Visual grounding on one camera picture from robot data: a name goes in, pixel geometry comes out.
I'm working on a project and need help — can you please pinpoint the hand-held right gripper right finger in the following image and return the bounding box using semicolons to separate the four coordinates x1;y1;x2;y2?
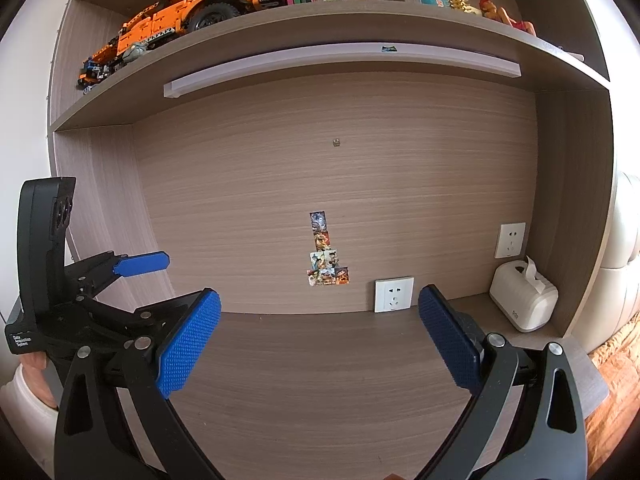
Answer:
418;284;588;480

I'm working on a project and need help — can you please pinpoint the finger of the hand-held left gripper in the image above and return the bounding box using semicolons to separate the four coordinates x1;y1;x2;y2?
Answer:
94;288;208;340
66;251;171;293

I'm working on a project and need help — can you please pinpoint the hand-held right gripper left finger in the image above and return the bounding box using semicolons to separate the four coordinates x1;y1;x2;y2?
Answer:
54;287;222;480

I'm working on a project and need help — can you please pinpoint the person's left forearm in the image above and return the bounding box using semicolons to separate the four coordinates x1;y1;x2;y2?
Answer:
0;350;63;456

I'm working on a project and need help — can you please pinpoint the white tissue box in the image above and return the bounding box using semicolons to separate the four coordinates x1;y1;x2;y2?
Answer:
489;255;559;333

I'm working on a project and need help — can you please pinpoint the group of cartoon stickers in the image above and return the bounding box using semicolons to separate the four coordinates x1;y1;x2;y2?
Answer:
306;211;349;287

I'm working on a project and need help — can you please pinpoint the orange blanket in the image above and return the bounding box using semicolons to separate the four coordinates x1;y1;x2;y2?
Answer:
582;310;640;461

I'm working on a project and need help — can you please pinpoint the cream padded headboard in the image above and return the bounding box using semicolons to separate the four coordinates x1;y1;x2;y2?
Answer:
582;170;640;356

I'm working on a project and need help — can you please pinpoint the small orange blue toy car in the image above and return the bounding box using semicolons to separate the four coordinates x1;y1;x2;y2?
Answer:
76;42;126;92

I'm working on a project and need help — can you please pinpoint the grey-green toy figure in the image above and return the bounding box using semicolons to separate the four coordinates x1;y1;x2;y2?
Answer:
122;41;150;64

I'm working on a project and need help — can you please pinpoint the orange toy truck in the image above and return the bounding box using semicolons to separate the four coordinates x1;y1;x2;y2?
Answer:
116;0;288;56

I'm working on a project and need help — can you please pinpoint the white light bar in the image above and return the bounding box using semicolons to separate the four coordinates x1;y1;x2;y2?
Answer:
163;42;522;99

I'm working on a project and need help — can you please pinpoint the wooden shelf unit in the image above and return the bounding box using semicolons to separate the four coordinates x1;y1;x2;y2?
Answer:
47;0;615;356

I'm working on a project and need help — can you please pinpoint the red orange figurine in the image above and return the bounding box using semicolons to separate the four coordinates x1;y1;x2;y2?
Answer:
479;0;537;37

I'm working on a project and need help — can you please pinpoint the white wall socket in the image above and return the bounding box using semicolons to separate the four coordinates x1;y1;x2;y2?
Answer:
375;276;415;314
495;222;527;260

